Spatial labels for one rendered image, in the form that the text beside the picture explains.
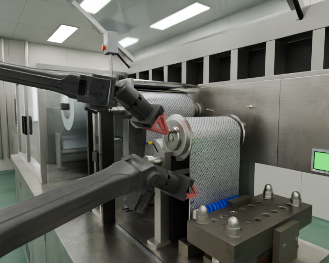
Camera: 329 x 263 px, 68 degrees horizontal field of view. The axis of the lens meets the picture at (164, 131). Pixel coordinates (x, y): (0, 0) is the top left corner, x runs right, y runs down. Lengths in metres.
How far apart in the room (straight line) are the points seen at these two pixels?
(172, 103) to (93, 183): 0.58
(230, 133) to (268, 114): 0.16
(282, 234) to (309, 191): 2.78
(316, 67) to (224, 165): 0.41
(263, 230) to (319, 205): 2.83
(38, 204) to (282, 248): 0.61
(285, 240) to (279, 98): 0.44
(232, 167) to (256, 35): 0.49
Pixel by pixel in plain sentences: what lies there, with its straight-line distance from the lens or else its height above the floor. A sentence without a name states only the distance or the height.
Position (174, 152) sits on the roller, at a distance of 0.76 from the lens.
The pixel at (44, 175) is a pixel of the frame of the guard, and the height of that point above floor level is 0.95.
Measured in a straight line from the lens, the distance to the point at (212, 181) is 0.82.
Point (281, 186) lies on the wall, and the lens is 3.67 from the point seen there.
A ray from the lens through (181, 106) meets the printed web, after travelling 1.01.
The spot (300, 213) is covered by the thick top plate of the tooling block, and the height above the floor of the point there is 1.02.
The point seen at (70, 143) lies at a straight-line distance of 1.63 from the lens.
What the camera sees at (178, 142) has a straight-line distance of 0.73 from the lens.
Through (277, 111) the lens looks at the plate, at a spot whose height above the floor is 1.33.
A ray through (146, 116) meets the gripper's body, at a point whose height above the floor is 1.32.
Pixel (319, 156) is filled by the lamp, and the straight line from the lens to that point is 0.86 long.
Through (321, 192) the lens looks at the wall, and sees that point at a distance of 3.47.
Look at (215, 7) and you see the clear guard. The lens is 1.07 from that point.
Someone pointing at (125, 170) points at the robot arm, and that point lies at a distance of 0.53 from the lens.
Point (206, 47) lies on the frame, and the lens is 1.16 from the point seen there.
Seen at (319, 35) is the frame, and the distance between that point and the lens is 0.90.
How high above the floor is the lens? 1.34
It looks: 5 degrees down
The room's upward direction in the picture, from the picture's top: straight up
